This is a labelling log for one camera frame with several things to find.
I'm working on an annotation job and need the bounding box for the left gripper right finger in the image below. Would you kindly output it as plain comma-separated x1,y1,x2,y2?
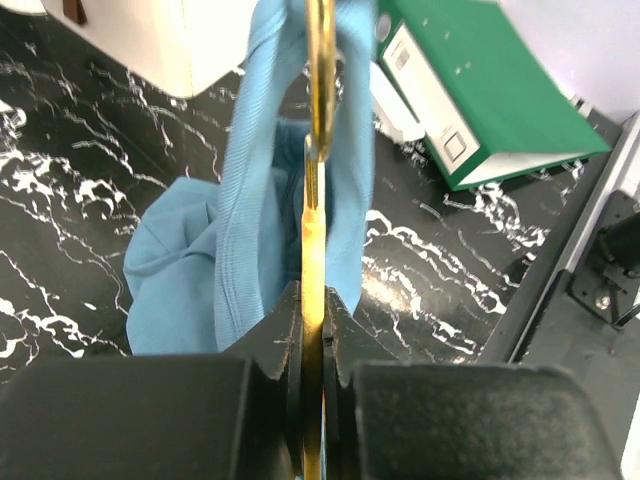
323,290,621,479

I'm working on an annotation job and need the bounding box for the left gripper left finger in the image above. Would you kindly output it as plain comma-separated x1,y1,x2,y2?
1,282,302,479

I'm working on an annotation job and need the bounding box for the blue tank top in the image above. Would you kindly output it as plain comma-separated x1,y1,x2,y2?
124,1,376,355

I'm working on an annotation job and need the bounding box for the orange-yellow plastic hanger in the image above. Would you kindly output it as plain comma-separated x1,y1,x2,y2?
301,0,336,479

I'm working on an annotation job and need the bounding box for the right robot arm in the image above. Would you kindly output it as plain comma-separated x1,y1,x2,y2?
595,190,639,330

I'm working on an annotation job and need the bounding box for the white clothes rack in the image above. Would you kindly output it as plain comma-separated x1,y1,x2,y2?
370,62,425,144

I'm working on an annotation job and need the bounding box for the green folder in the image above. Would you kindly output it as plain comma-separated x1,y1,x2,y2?
376,1,611,191

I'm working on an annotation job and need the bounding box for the white side cabinet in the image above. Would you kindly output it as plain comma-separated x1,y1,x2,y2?
39,0,261,99

